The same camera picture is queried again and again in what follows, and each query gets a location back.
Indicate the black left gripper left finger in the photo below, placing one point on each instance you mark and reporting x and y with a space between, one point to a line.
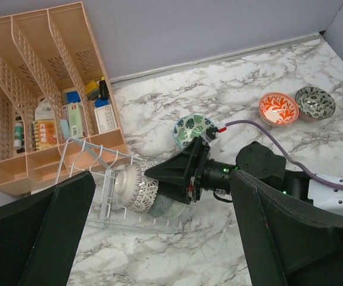
40 234

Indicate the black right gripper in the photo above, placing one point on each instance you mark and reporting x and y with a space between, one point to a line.
192 163

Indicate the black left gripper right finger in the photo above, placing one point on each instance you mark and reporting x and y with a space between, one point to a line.
286 241

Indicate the blue wave hexagon bowl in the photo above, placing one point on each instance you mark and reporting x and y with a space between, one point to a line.
160 206

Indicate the grey lace patterned bowl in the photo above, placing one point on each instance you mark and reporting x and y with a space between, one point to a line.
136 191

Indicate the orange floral bowl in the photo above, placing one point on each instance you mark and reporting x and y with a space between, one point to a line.
278 109

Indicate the black leaf patterned bowl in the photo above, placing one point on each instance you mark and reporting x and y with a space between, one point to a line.
314 104

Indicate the white teal patterned bowl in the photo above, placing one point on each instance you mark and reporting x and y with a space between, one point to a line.
176 209

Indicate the green leaf patterned bowl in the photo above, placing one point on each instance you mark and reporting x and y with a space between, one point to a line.
189 127

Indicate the white label card box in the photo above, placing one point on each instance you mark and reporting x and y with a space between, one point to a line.
105 118

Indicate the black yellow marker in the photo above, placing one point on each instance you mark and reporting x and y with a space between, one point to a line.
104 91

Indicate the orange labelled white bottle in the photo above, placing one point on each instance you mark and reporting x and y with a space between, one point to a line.
44 127

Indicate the small white glue bottle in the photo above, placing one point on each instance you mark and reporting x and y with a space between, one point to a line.
18 136

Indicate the yellow grey eraser block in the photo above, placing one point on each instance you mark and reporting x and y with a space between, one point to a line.
92 90

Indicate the green white box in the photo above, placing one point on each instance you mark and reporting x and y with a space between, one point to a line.
74 114

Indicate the orange plastic file organizer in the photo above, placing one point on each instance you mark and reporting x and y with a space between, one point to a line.
44 54

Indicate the blue block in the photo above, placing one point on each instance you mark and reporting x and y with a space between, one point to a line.
72 96

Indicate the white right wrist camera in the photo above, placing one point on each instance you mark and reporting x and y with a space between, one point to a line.
210 136

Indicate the white wire dish rack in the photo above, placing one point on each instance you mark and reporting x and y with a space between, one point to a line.
107 210

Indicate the light blue spoon handle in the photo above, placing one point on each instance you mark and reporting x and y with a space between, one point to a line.
64 126

